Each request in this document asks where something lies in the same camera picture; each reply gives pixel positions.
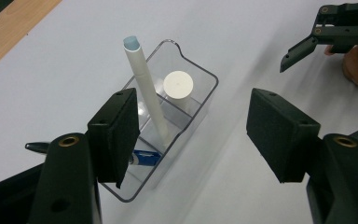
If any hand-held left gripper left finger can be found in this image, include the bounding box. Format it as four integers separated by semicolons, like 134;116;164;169
87;87;141;189

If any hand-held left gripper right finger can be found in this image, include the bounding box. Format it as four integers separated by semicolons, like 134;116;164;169
245;87;322;184

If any white pen with blue tip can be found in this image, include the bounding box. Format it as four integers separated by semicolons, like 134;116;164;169
122;35;172;147

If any clear plastic pen holder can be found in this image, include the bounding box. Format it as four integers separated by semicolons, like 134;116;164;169
101;38;220;203

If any thick white marker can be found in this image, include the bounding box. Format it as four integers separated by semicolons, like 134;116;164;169
162;70;196;108

